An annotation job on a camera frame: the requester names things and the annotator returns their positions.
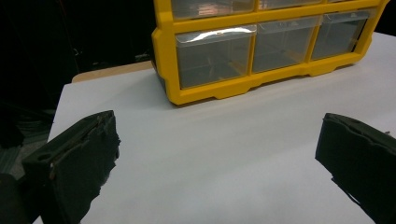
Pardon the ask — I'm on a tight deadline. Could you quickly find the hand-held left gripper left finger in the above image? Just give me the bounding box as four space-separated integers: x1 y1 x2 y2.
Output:
21 109 121 224

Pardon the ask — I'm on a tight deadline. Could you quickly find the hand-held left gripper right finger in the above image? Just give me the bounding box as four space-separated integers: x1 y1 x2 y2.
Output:
315 112 396 224

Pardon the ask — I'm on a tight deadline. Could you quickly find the yellow plastic drawer cabinet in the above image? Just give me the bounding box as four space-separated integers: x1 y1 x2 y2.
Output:
151 0 390 106

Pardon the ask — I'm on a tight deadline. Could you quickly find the clear plastic screw drawer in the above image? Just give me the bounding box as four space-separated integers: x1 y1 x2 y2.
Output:
170 0 257 21

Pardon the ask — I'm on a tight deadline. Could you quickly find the set of clear cabinet drawers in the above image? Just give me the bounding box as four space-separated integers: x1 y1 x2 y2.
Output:
170 0 377 90

